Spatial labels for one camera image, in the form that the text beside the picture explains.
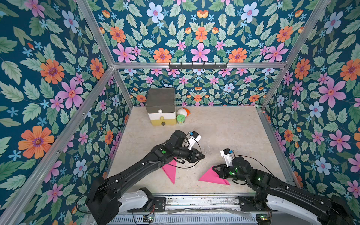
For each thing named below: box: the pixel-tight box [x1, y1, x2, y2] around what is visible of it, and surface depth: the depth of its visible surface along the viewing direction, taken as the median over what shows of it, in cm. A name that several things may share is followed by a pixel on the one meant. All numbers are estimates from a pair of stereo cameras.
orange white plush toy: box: [177, 107, 191, 117], surface depth 113 cm
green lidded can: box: [176, 113, 187, 125], surface depth 109 cm
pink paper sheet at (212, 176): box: [198, 166, 231, 186], surface depth 76 cm
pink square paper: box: [161, 157, 178, 185], surface depth 85 cm
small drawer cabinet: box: [145, 87, 177, 127], surface depth 107 cm
